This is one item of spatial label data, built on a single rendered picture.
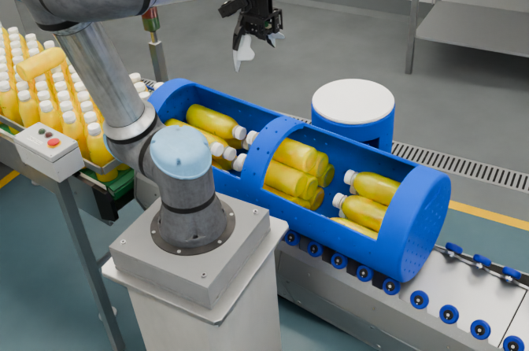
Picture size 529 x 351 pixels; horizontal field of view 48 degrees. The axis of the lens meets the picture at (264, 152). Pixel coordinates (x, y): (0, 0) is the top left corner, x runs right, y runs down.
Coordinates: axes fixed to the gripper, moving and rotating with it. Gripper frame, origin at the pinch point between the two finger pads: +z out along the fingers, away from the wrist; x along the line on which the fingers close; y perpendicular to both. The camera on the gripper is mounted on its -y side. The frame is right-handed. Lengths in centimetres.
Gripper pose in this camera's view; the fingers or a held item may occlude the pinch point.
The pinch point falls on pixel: (253, 59)
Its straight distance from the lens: 151.9
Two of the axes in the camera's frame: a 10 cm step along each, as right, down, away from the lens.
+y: 7.8, 3.4, -5.2
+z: 0.7, 7.9, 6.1
